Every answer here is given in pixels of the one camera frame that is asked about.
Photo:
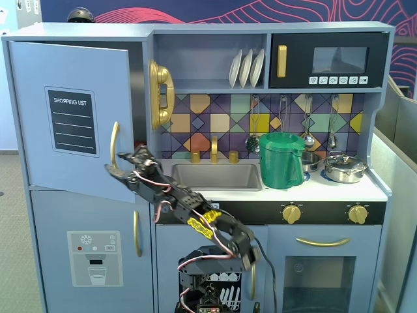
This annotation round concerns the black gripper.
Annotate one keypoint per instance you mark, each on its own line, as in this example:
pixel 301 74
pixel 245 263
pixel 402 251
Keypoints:
pixel 139 177

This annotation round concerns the blue shopping list cabinet door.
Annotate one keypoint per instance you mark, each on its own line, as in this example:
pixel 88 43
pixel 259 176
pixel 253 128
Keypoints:
pixel 32 130

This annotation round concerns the blue dishwasher print door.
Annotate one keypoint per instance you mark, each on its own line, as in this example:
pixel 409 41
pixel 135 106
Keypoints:
pixel 169 238

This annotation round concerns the blue ice dispenser cabinet door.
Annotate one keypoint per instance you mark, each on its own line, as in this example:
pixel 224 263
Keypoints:
pixel 49 228

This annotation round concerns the blue oven door with window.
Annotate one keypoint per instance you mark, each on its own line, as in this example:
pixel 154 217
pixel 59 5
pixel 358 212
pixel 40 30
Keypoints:
pixel 277 261

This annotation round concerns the small steel open pan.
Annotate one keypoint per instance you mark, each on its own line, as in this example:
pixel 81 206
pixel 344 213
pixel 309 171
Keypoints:
pixel 311 163

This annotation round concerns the black microwave door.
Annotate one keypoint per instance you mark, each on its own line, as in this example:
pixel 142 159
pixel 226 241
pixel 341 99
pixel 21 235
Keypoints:
pixel 299 39

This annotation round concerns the gold tap knob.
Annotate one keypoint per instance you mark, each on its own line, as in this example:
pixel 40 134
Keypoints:
pixel 233 157
pixel 195 157

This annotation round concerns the gold toy faucet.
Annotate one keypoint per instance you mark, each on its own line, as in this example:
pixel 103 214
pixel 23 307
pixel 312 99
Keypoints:
pixel 214 150

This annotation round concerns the grey toy sink basin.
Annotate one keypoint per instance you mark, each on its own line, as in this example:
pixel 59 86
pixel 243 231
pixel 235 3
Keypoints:
pixel 215 176

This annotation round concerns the gold toy telephone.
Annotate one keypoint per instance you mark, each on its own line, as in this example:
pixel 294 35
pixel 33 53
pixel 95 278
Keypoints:
pixel 161 78

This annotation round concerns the steel slotted spoon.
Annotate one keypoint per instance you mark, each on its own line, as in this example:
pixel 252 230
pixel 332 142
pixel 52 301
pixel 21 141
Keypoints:
pixel 252 143

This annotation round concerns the white toy plate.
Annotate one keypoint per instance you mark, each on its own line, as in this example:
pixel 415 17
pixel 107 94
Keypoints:
pixel 245 70
pixel 234 70
pixel 256 68

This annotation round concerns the green plastic pitcher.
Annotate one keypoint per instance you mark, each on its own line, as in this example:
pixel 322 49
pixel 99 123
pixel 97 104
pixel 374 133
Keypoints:
pixel 277 163

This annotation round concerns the black helmet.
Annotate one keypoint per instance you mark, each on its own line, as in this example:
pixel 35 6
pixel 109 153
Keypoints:
pixel 80 15

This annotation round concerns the blue toy kitchen unit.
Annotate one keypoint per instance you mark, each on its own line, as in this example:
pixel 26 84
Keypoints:
pixel 208 29

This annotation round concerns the gold stove knob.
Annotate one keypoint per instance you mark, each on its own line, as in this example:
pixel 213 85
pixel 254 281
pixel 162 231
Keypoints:
pixel 357 214
pixel 291 214

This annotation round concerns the steel ladle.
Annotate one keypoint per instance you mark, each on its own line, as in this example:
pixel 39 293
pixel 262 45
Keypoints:
pixel 308 141

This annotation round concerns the steel serving spoon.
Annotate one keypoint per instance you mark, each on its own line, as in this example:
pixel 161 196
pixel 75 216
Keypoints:
pixel 332 141

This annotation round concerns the steel pot with lid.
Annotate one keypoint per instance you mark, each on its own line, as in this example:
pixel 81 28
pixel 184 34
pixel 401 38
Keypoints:
pixel 345 169

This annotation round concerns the light grey desk partition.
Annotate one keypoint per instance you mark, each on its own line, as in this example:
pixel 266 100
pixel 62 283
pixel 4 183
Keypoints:
pixel 391 228

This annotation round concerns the dark grey office partition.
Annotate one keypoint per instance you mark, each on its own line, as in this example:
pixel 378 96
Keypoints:
pixel 404 117

